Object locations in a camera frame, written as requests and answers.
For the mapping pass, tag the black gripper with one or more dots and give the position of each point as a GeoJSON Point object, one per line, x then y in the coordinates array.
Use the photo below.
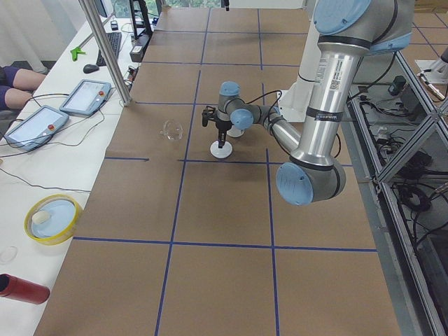
{"type": "Point", "coordinates": [221, 125]}

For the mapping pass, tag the white mug lid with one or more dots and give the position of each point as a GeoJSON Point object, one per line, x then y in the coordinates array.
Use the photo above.
{"type": "Point", "coordinates": [221, 153]}

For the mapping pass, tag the clear glass funnel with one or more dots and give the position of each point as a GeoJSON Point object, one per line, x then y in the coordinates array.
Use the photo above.
{"type": "Point", "coordinates": [172, 130]}

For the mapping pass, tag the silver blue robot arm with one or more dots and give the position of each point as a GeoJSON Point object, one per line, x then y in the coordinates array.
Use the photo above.
{"type": "Point", "coordinates": [348, 31]}

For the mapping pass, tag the white enamel mug blue rim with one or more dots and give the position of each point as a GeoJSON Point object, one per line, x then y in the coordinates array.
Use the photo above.
{"type": "Point", "coordinates": [234, 132]}

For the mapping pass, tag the far teach pendant tablet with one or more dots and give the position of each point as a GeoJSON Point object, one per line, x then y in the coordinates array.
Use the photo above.
{"type": "Point", "coordinates": [86, 98]}

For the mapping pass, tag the teach pendant tablet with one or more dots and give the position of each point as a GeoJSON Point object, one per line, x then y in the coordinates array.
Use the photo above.
{"type": "Point", "coordinates": [37, 129]}
{"type": "Point", "coordinates": [86, 98]}

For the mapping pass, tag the black computer mouse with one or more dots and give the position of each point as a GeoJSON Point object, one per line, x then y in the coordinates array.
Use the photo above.
{"type": "Point", "coordinates": [90, 68]}

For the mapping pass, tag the green plastic tool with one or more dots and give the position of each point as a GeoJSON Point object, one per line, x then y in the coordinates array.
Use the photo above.
{"type": "Point", "coordinates": [76, 52]}

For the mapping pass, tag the near teach pendant tablet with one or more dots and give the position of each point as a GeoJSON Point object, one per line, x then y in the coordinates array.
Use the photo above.
{"type": "Point", "coordinates": [37, 129]}

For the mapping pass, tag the yellow tape roll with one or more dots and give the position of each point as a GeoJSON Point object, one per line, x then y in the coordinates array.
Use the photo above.
{"type": "Point", "coordinates": [53, 219]}

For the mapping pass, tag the seated person legs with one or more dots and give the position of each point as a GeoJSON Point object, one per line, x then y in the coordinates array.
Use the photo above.
{"type": "Point", "coordinates": [17, 86]}

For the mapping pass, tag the clear glass dish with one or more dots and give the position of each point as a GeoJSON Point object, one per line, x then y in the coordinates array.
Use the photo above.
{"type": "Point", "coordinates": [8, 254]}

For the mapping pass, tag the red cylinder bottle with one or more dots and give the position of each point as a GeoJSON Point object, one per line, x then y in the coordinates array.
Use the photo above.
{"type": "Point", "coordinates": [14, 288]}

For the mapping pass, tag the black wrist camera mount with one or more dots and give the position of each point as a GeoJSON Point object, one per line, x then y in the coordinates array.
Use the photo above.
{"type": "Point", "coordinates": [208, 115]}

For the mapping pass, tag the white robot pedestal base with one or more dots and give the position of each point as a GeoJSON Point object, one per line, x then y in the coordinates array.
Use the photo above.
{"type": "Point", "coordinates": [294, 102]}

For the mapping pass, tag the aluminium frame post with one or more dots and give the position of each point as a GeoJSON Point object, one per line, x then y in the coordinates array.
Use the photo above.
{"type": "Point", "coordinates": [96, 25]}

